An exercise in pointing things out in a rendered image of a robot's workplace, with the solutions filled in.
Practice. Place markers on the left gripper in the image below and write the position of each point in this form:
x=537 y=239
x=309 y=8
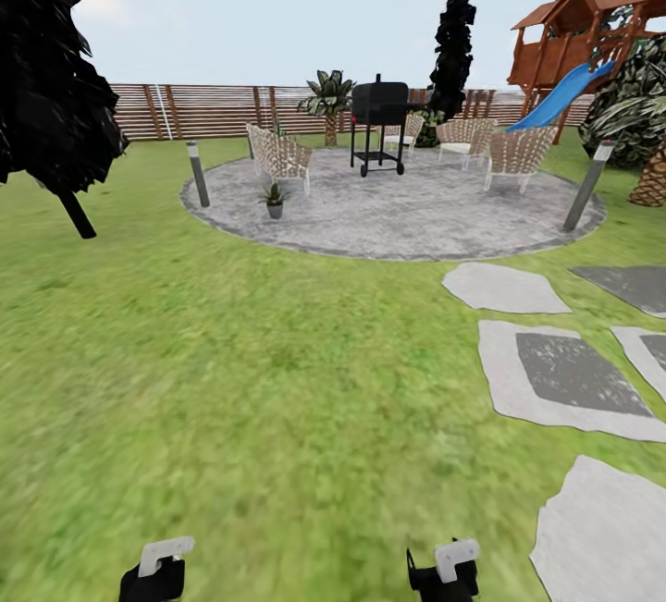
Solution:
x=166 y=584

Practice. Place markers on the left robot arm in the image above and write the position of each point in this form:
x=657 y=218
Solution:
x=158 y=578

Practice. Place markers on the garden chair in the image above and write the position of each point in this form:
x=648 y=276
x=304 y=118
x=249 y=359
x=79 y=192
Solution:
x=466 y=136
x=413 y=125
x=277 y=156
x=519 y=151

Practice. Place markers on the charcoal grill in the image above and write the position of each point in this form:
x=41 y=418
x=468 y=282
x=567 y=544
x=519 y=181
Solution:
x=377 y=105

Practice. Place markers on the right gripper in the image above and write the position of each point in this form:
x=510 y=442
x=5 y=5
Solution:
x=434 y=590

